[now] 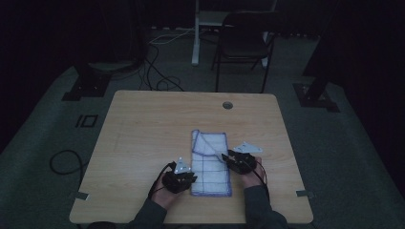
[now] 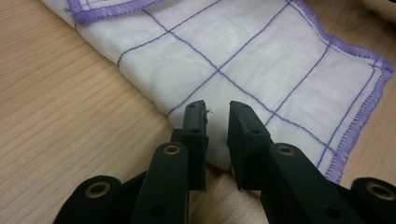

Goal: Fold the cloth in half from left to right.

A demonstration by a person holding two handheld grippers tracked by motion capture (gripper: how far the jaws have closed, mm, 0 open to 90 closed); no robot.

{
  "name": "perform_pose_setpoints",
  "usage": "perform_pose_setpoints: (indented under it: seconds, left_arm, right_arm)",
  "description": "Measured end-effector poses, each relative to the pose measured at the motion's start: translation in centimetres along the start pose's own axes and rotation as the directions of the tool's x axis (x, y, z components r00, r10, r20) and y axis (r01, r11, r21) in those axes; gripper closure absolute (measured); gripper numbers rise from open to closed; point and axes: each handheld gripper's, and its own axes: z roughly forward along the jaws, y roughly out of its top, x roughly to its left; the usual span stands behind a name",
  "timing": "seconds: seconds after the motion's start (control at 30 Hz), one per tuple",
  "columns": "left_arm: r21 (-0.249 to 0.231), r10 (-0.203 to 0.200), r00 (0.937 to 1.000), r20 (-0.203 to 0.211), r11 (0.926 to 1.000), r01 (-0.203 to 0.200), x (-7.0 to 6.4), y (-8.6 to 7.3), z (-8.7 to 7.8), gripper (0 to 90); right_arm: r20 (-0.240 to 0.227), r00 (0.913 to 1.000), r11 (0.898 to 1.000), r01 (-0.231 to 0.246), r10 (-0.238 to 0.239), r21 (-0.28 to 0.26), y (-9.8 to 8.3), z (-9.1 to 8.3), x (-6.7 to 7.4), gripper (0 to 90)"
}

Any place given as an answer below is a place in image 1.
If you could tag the grey tape strip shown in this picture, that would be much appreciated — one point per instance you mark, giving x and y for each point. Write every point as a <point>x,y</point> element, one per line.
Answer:
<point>304,193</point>
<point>81,195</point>

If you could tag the black stand with square base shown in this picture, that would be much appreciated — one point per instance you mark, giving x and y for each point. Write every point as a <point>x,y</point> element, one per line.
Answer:
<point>315,95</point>
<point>89,84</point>

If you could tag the black folding chair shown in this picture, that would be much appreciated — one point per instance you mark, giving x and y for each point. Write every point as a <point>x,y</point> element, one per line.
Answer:
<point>245,44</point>

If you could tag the grey round table grommet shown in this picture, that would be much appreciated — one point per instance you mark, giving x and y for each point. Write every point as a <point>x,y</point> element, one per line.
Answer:
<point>227,105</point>

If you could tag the grey round stand base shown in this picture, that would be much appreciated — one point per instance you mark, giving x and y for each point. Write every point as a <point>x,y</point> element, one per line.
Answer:
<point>111,66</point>

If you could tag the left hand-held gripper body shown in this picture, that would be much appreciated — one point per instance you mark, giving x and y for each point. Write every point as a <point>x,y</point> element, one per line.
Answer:
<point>176,181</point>

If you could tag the person's left hand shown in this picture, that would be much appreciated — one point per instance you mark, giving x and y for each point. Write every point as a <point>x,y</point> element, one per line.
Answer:
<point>165,198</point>

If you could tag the white cloth with blue grid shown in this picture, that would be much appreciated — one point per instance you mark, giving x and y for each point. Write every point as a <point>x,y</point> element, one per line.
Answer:
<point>210,173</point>

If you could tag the person's right hand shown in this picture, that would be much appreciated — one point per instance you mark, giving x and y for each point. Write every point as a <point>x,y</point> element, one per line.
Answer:
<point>254,178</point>

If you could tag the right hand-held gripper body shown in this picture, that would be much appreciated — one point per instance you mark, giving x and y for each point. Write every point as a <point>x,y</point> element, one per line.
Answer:
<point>245,160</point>

